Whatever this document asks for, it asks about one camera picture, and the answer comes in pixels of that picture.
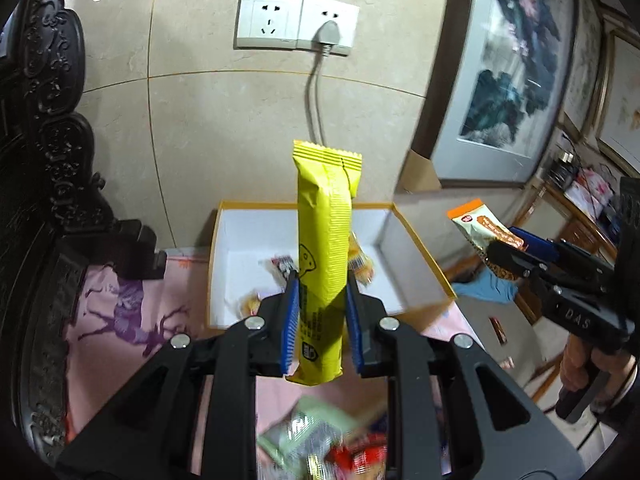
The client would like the wooden cabinet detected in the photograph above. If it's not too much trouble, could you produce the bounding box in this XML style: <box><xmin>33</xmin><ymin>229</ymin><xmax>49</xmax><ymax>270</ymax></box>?
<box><xmin>515</xmin><ymin>180</ymin><xmax>621</xmax><ymax>346</ymax></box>

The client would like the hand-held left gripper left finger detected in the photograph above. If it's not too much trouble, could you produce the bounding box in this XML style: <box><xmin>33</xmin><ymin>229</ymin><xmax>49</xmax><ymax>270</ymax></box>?
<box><xmin>55</xmin><ymin>272</ymin><xmax>301</xmax><ymax>480</ymax></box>

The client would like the small red white snack packet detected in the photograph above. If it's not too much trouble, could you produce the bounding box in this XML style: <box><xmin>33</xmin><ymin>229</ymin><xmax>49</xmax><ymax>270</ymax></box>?
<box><xmin>259</xmin><ymin>255</ymin><xmax>297</xmax><ymax>282</ymax></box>

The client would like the orange clear snack packet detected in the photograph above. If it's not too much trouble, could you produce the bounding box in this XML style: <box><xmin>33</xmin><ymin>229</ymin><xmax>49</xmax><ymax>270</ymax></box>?
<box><xmin>347</xmin><ymin>231</ymin><xmax>377</xmax><ymax>287</ymax></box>

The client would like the pile of mixed snack packets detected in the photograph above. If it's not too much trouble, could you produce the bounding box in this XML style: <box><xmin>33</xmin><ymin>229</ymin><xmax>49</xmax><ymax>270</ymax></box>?
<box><xmin>257</xmin><ymin>395</ymin><xmax>396</xmax><ymax>480</ymax></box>

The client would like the wooden chair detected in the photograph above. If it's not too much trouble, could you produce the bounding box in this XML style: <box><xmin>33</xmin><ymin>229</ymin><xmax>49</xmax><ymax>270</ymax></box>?
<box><xmin>440</xmin><ymin>255</ymin><xmax>576</xmax><ymax>401</ymax></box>

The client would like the pink printed box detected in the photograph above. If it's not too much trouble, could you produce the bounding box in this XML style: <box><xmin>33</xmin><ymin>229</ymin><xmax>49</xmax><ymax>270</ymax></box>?
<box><xmin>570</xmin><ymin>167</ymin><xmax>618</xmax><ymax>211</ymax></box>

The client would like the orange white snack packet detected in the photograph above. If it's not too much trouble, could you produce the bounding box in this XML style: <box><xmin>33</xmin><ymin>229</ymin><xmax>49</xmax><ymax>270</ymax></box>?
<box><xmin>447</xmin><ymin>200</ymin><xmax>526</xmax><ymax>281</ymax></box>

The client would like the cardboard corner protector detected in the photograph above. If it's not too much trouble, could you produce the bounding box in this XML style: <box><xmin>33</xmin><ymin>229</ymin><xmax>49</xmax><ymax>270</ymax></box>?
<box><xmin>395</xmin><ymin>149</ymin><xmax>443</xmax><ymax>196</ymax></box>

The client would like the grey plug with cable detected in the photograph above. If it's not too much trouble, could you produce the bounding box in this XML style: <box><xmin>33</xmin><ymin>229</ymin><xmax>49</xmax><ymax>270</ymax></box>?
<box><xmin>306</xmin><ymin>19</ymin><xmax>347</xmax><ymax>147</ymax></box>

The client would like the framed lotus painting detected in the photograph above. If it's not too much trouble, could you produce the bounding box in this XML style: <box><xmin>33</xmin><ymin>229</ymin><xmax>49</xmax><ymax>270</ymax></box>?
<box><xmin>425</xmin><ymin>0</ymin><xmax>581</xmax><ymax>188</ymax></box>

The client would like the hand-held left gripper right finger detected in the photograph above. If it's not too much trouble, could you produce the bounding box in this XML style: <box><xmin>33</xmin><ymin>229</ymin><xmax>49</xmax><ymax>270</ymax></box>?
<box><xmin>345</xmin><ymin>275</ymin><xmax>586</xmax><ymax>480</ymax></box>

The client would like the long yellow snack packet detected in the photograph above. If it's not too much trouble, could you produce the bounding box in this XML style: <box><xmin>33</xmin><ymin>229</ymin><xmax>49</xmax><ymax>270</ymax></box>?
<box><xmin>285</xmin><ymin>140</ymin><xmax>363</xmax><ymax>387</ymax></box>

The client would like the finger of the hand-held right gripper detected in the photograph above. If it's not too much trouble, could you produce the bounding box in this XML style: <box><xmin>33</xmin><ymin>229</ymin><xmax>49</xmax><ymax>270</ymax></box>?
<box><xmin>509</xmin><ymin>226</ymin><xmax>609</xmax><ymax>282</ymax></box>
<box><xmin>486</xmin><ymin>240</ymin><xmax>562</xmax><ymax>302</ymax></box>

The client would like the gold framed pale painting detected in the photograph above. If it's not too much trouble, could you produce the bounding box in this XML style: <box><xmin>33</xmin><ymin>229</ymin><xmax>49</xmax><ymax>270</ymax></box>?
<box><xmin>557</xmin><ymin>0</ymin><xmax>608</xmax><ymax>146</ymax></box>
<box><xmin>595</xmin><ymin>27</ymin><xmax>640</xmax><ymax>176</ymax></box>

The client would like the blue cloth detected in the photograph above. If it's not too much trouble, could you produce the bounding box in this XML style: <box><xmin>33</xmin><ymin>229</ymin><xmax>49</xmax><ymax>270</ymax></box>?
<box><xmin>455</xmin><ymin>267</ymin><xmax>521</xmax><ymax>305</ymax></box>

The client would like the person's right hand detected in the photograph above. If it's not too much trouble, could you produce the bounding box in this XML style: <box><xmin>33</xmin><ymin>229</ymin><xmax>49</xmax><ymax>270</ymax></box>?
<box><xmin>558</xmin><ymin>332</ymin><xmax>624</xmax><ymax>414</ymax></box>

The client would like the yellow cardboard box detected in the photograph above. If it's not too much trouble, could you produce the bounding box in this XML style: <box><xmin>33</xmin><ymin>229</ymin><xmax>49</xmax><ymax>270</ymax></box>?
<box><xmin>207</xmin><ymin>201</ymin><xmax>457</xmax><ymax>331</ymax></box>

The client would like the pink printed bedsheet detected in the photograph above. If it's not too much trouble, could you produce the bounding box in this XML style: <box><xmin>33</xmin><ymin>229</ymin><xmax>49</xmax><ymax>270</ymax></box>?
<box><xmin>65</xmin><ymin>247</ymin><xmax>481</xmax><ymax>480</ymax></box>

